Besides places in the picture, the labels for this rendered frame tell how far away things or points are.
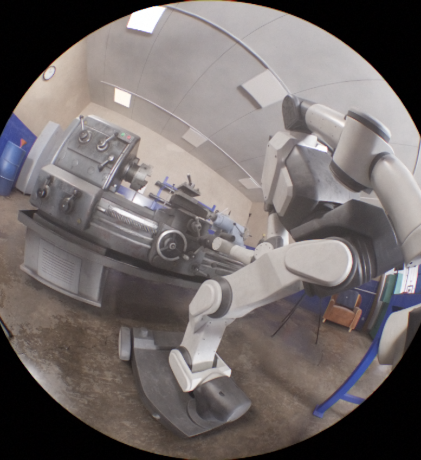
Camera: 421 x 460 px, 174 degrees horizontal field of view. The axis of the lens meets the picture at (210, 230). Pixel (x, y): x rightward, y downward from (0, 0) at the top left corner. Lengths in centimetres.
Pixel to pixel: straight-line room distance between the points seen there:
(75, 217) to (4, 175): 280
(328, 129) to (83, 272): 132
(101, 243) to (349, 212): 123
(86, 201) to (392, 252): 117
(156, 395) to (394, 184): 79
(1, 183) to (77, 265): 281
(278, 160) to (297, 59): 234
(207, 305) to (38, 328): 95
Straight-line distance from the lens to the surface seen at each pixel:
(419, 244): 19
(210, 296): 42
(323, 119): 35
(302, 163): 37
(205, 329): 52
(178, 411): 67
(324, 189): 35
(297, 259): 29
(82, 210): 94
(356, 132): 25
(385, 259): 33
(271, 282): 33
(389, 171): 23
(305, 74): 268
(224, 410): 55
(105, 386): 84
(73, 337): 99
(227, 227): 161
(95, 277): 113
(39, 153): 439
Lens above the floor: 79
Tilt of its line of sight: 6 degrees up
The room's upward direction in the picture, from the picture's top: 22 degrees clockwise
